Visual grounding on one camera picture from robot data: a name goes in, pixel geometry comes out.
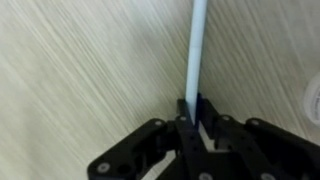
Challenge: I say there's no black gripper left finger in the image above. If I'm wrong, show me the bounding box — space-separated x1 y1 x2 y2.
87 98 201 180

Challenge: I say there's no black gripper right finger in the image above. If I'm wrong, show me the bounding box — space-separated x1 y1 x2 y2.
195 92 320 180

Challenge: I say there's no white pen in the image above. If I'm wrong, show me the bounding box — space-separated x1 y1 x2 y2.
184 0 209 128

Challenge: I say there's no clear plastic cup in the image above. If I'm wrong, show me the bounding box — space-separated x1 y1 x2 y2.
302 71 320 128

